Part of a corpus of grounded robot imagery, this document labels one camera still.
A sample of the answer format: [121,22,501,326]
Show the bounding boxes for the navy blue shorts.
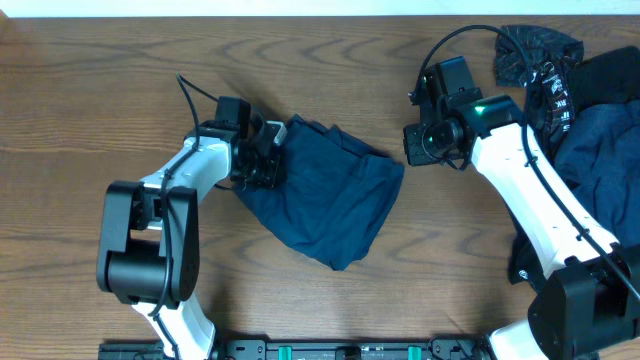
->
[234,115,404,271]

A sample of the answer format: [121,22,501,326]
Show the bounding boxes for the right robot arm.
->
[404,94,639,359]

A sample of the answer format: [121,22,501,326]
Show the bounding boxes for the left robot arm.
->
[96,122,286,359]

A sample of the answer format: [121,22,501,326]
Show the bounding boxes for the black patterned garment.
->
[492,24,585,286]

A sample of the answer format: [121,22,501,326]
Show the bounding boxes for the plain black garment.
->
[568,46,639,113]

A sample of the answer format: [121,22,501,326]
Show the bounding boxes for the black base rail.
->
[97,333,494,360]

